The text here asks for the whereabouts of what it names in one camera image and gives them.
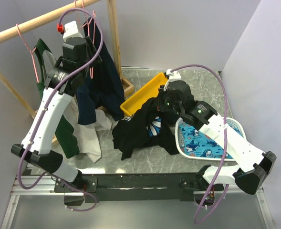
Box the pink wire hanger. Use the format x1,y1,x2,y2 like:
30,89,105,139
87,10,96,79

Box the black t shirt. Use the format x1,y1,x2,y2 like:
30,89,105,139
112,97,178,161

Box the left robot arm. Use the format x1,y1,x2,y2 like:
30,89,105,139
11,36,104,192

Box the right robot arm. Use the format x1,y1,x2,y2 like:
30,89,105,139
156,80,277,195

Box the navy blue shirt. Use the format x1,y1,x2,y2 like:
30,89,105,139
75,16,126,126

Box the pink hanger with green shirt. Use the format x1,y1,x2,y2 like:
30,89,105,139
16,23,40,83

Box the green and grey shirt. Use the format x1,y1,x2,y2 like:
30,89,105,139
34,39,112,163

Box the yellow plastic tray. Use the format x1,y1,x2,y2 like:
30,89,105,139
120,73,167,116

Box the blue shark print cloth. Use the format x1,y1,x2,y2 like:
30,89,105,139
179,123,236,159

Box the white laundry basket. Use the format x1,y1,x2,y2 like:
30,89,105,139
175,116,247,162

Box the wooden clothes rack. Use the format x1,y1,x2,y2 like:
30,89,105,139
0,0,135,118

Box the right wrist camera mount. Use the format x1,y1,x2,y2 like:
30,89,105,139
164,69,182,91

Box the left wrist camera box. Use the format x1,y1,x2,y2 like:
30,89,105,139
57,21,83,42

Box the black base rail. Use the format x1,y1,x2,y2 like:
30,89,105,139
53,167,224,207

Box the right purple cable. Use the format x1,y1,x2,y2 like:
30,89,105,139
171,63,229,225

